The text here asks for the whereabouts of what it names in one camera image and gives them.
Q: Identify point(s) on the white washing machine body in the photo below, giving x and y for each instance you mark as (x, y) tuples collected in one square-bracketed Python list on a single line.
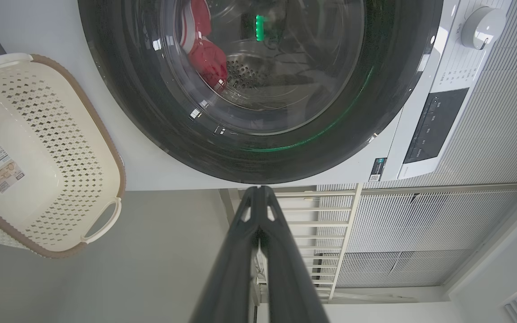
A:
[(61, 31)]

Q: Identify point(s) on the black washing machine control panel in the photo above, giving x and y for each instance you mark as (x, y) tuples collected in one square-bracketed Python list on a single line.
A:
[(435, 125)]

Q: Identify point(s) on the white metal railing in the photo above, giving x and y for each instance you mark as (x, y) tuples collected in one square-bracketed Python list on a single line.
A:
[(348, 233)]

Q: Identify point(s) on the cream perforated laundry basket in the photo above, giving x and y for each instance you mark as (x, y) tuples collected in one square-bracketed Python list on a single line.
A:
[(47, 148)]

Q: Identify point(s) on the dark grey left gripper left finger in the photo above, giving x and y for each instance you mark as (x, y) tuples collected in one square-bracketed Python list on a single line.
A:
[(227, 278)]

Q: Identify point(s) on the small black QR sticker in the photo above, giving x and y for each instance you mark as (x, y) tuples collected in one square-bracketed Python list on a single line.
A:
[(378, 169)]

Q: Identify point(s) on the dark round glass washer door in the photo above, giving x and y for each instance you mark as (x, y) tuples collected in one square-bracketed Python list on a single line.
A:
[(151, 121)]

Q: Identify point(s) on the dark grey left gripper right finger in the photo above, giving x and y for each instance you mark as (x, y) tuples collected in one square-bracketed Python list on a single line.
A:
[(290, 287)]

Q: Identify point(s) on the grey round control knob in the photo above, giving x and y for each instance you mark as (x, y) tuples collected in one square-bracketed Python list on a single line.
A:
[(483, 27)]

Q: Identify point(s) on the red and white garment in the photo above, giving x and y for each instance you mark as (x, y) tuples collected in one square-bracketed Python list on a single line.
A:
[(209, 58)]

